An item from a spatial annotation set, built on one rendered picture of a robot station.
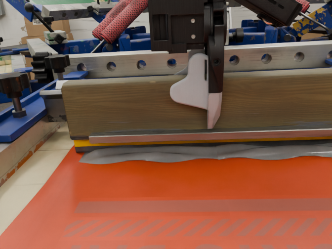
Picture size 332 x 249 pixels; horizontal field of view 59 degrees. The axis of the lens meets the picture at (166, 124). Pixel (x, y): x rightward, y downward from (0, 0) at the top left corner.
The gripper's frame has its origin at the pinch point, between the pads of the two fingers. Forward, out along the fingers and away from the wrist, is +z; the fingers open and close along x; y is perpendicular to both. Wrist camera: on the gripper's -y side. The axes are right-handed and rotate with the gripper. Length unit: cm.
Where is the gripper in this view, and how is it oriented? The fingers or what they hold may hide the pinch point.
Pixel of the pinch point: (214, 112)
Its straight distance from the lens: 38.5
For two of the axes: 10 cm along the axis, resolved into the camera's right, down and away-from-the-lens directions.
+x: -0.6, 3.8, -9.2
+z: 0.6, 9.2, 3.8
